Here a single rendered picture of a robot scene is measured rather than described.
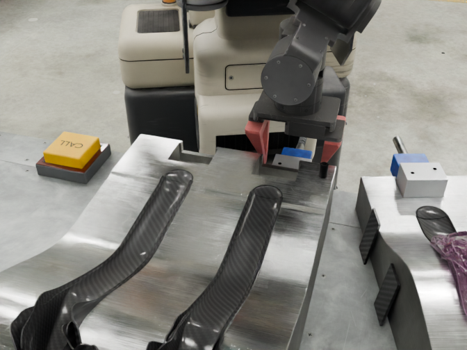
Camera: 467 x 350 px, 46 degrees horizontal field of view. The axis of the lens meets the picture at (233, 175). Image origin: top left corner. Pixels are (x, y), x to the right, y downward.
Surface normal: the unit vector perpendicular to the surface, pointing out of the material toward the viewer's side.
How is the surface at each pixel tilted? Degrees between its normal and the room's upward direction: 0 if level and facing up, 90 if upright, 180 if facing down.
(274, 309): 27
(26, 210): 0
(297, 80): 90
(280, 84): 90
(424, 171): 0
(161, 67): 90
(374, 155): 0
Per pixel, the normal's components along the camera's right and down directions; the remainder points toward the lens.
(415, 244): 0.00, -0.98
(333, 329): 0.00, -0.80
